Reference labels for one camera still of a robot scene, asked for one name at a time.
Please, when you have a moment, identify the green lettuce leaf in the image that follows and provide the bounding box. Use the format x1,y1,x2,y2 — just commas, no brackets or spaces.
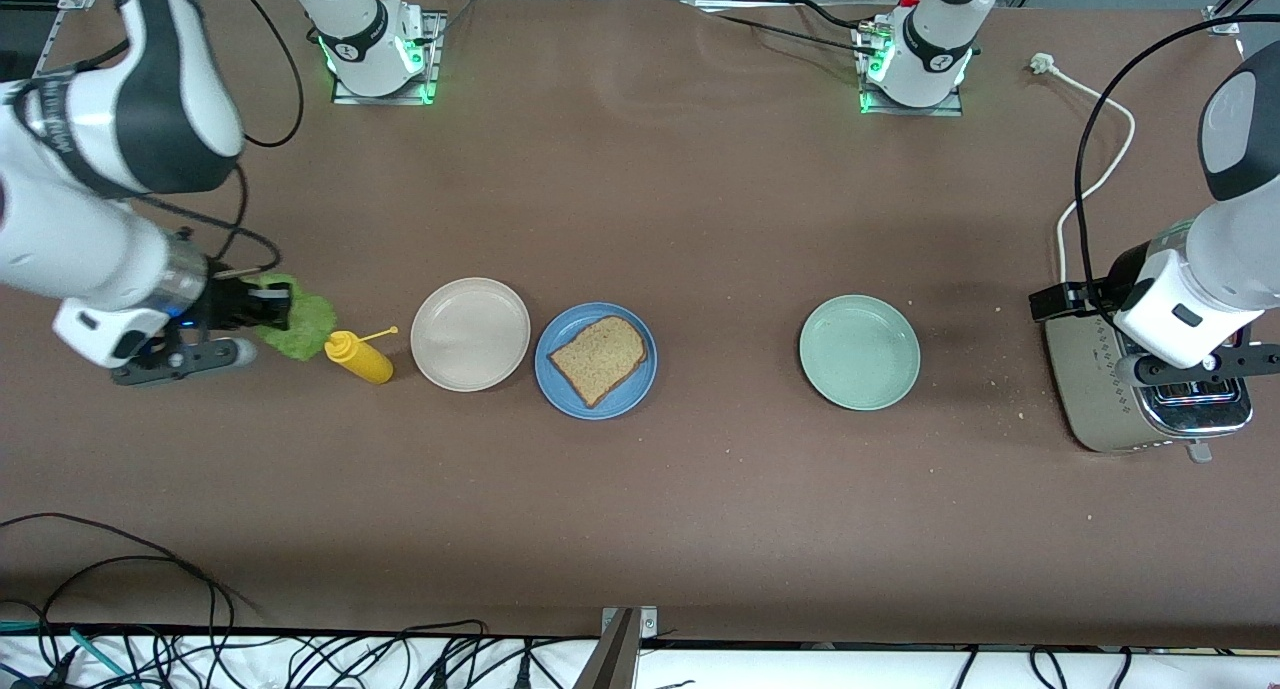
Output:
245,274,338,362

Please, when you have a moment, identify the blue plate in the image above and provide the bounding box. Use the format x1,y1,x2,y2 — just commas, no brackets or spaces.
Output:
534,302,659,421

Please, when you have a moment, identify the chrome and beige toaster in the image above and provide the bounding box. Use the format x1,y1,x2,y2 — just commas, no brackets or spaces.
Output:
1045,265,1256,465

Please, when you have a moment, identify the brown toast bread slice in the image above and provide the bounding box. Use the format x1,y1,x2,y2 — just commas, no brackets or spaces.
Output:
547,315,648,409

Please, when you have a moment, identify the yellow mustard squeeze bottle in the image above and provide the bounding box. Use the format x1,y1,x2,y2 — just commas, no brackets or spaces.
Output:
323,325,400,386

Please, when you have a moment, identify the metal table edge bracket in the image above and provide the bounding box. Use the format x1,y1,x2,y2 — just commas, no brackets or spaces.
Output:
572,606,661,689

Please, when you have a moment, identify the beige plate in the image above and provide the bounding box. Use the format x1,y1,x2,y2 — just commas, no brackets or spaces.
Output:
410,277,532,393

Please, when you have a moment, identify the pale green plate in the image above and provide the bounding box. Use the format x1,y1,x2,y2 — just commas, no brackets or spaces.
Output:
798,294,922,412

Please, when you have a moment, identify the teal cable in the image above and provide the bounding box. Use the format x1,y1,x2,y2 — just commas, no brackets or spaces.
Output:
0,619,133,688

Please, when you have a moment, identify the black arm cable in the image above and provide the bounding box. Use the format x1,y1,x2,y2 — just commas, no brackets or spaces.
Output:
130,0,304,275
1074,14,1280,315

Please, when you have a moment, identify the white toaster power cord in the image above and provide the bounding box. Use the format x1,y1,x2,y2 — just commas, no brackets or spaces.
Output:
1030,54,1138,292

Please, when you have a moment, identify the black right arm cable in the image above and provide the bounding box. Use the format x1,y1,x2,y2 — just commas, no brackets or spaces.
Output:
130,0,304,275

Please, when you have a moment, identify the black base cable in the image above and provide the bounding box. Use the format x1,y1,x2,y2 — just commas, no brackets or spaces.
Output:
695,0,881,60

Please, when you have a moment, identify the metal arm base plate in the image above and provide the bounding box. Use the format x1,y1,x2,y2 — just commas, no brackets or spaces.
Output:
330,9,446,107
855,24,966,118

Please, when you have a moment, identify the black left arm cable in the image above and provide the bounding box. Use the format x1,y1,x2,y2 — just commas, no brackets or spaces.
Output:
1074,14,1280,315

